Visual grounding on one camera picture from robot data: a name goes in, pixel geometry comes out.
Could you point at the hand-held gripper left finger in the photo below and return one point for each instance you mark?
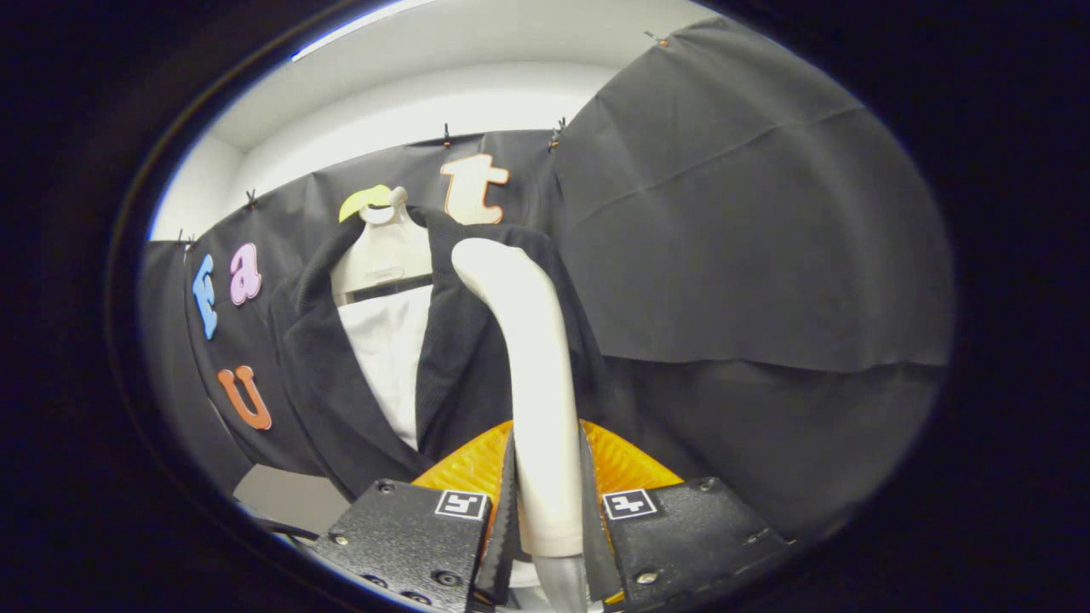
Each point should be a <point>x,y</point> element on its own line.
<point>498,562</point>

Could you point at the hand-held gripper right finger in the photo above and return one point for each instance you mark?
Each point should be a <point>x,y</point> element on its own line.
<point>598,562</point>

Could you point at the white garment steamer head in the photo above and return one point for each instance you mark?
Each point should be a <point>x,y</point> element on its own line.
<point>541,409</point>

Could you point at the black jacket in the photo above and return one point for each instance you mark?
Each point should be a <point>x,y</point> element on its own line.
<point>460,366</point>

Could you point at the grey cabinet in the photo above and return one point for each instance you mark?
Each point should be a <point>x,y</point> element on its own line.
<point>289,502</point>

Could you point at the black backdrop cloth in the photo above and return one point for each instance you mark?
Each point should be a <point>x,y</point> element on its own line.
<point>766,213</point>

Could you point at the row of black clips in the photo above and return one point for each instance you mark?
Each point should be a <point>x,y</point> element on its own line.
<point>446,136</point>

